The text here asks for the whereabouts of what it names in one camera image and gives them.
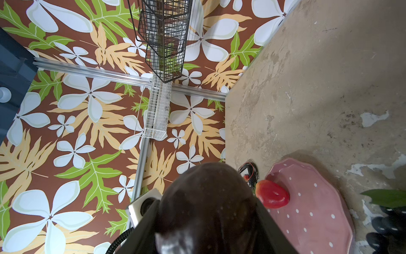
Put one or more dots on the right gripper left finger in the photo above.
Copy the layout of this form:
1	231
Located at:
141	239

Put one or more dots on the black grape bunch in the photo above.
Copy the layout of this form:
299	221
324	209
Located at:
389	236

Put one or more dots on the pink polka dot plate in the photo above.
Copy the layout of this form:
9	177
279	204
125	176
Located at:
316	220

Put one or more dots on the dark purple mangosteen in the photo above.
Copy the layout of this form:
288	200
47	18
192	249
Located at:
209	209

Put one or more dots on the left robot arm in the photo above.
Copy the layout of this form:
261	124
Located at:
120	239

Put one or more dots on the red strawberry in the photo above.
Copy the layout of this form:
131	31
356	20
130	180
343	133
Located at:
271	195

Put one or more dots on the black wire basket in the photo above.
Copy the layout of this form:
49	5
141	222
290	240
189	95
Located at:
163	26

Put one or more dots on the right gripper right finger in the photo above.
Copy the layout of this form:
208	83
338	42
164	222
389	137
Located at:
269	239

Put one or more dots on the white wire basket left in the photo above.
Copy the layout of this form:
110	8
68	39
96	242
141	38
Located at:
156	117

